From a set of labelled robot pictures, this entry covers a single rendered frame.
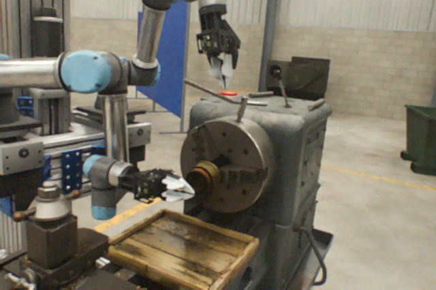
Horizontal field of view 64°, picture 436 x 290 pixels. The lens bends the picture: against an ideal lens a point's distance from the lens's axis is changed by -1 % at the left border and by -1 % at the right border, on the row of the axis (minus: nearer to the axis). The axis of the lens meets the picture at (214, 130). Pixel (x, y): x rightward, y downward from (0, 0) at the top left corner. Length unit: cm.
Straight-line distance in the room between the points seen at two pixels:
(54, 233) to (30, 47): 100
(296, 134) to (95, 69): 66
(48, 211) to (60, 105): 92
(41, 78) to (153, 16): 57
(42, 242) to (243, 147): 63
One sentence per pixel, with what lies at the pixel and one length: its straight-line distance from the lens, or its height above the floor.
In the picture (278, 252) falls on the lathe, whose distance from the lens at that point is 137.
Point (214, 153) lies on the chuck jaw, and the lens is 114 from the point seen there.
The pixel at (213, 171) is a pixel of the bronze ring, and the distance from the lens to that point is 106.
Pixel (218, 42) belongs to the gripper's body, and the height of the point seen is 147.
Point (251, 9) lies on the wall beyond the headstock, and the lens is 1206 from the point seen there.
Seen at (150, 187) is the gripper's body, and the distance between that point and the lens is 95.
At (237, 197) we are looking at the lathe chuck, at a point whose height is 100.
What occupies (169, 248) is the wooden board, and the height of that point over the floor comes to 88.
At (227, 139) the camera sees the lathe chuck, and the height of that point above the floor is 118.
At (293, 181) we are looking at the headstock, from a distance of 127.
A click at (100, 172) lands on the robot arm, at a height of 108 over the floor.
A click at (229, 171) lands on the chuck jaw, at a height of 110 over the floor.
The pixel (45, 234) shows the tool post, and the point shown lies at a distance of 75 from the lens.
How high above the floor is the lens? 145
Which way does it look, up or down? 13 degrees down
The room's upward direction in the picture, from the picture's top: 5 degrees clockwise
